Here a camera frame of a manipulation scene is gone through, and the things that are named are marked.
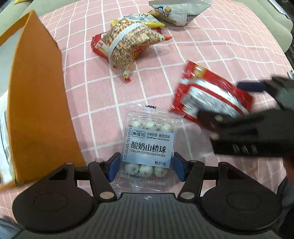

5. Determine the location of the small red snack packet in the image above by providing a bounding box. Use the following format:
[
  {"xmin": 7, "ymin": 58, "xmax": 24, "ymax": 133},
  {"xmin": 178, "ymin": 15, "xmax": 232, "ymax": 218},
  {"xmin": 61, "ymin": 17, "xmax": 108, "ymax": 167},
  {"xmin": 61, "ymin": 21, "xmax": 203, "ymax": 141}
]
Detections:
[{"xmin": 91, "ymin": 27, "xmax": 162, "ymax": 62}]

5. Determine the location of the peanut print snack packet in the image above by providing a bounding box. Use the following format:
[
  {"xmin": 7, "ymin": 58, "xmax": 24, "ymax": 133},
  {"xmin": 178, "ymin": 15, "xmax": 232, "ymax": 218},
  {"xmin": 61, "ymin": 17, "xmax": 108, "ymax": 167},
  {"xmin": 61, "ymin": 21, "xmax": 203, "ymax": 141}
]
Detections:
[{"xmin": 101, "ymin": 17, "xmax": 173, "ymax": 83}]

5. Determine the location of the red packet with white label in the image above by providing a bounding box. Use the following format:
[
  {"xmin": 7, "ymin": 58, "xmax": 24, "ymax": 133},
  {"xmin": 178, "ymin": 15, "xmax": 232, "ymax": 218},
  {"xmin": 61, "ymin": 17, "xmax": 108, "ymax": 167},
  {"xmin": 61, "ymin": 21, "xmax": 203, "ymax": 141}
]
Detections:
[{"xmin": 169, "ymin": 60, "xmax": 254, "ymax": 126}]

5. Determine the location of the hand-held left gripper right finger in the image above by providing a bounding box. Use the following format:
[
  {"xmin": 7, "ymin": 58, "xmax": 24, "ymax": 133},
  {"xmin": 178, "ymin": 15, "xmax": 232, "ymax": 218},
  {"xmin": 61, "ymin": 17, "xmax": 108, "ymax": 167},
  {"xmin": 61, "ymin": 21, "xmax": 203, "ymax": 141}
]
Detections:
[{"xmin": 173, "ymin": 153, "xmax": 247, "ymax": 200}]

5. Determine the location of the yellow snack packet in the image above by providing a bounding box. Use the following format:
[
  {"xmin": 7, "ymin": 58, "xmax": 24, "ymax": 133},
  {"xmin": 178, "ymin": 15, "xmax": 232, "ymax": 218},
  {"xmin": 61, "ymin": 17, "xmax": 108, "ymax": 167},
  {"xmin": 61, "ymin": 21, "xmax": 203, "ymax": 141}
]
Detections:
[{"xmin": 111, "ymin": 13, "xmax": 167, "ymax": 29}]

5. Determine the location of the clear white ball candy packet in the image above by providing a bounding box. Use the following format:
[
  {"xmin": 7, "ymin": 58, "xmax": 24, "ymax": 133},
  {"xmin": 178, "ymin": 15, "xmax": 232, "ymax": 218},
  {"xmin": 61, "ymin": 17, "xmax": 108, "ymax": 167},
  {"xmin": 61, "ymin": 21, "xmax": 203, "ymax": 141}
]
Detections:
[{"xmin": 114, "ymin": 103, "xmax": 184, "ymax": 190}]

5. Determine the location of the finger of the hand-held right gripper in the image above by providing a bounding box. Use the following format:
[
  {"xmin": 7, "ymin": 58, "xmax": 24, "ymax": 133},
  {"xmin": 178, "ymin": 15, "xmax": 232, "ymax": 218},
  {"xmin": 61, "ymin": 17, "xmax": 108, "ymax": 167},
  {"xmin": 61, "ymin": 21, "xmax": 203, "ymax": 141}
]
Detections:
[
  {"xmin": 197, "ymin": 109, "xmax": 264, "ymax": 138},
  {"xmin": 236, "ymin": 77, "xmax": 294, "ymax": 108}
]

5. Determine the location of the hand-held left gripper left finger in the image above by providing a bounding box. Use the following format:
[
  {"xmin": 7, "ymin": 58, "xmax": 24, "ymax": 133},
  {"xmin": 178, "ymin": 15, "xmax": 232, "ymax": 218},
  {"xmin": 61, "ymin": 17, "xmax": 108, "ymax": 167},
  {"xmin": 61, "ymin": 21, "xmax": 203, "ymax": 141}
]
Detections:
[{"xmin": 47, "ymin": 153, "xmax": 120, "ymax": 200}]

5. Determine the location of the pink checked tablecloth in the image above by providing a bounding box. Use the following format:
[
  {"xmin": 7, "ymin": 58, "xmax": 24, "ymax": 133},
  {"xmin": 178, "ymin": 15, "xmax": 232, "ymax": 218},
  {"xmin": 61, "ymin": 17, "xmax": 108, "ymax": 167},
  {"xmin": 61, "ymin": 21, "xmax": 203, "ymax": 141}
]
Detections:
[{"xmin": 0, "ymin": 0, "xmax": 294, "ymax": 221}]

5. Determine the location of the beige sofa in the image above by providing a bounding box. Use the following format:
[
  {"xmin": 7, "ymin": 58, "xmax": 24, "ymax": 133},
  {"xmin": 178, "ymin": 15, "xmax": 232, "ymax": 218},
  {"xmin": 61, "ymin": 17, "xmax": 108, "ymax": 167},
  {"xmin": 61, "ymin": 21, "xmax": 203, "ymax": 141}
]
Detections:
[{"xmin": 0, "ymin": 0, "xmax": 294, "ymax": 56}]

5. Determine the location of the orange cardboard box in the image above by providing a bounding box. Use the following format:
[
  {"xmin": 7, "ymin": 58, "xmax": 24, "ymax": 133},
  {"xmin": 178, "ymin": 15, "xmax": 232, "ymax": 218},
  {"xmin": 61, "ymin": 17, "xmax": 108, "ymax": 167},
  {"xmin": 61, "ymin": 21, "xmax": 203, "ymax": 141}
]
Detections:
[{"xmin": 0, "ymin": 10, "xmax": 86, "ymax": 191}]

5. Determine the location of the white grey snack packet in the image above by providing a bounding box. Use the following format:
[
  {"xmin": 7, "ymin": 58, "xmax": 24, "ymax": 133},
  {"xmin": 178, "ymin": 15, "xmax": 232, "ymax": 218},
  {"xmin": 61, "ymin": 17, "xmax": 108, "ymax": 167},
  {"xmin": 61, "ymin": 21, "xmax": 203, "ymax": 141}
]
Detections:
[{"xmin": 148, "ymin": 0, "xmax": 212, "ymax": 27}]

